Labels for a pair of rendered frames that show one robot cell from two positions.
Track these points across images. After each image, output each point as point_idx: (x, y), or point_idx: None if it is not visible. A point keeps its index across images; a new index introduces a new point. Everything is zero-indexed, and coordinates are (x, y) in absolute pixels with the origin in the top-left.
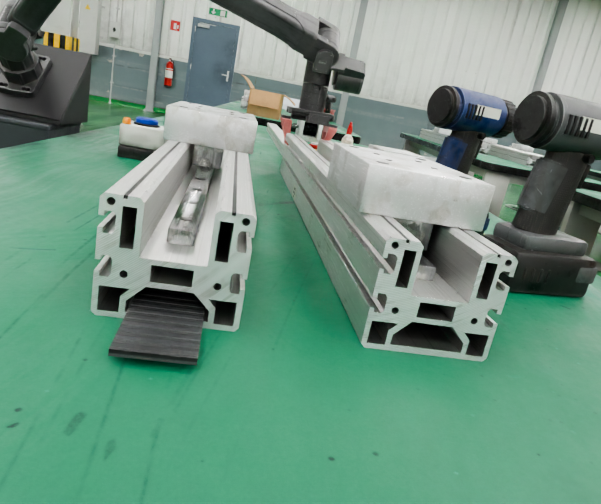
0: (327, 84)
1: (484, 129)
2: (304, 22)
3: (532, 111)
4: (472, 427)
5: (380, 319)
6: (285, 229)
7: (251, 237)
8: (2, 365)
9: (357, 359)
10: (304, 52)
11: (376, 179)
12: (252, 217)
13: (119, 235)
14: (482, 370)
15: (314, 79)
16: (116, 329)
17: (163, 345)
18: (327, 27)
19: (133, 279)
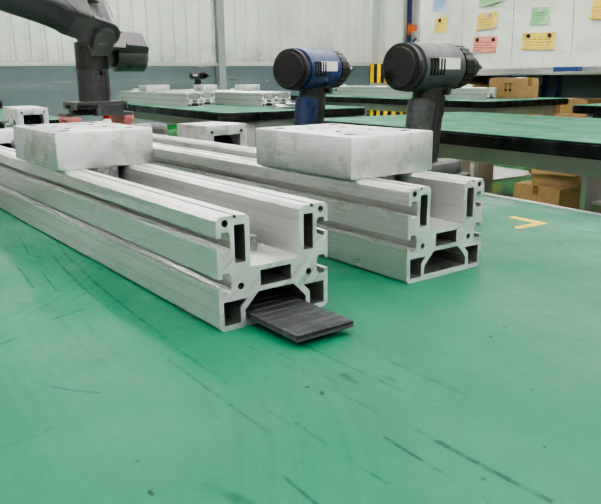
0: (107, 67)
1: (328, 83)
2: (72, 1)
3: (401, 61)
4: (524, 297)
5: (415, 256)
6: None
7: (325, 220)
8: (243, 376)
9: (417, 291)
10: (79, 36)
11: (358, 149)
12: (324, 203)
13: (234, 252)
14: (485, 270)
15: (92, 64)
16: (257, 333)
17: (320, 322)
18: (95, 2)
19: (249, 288)
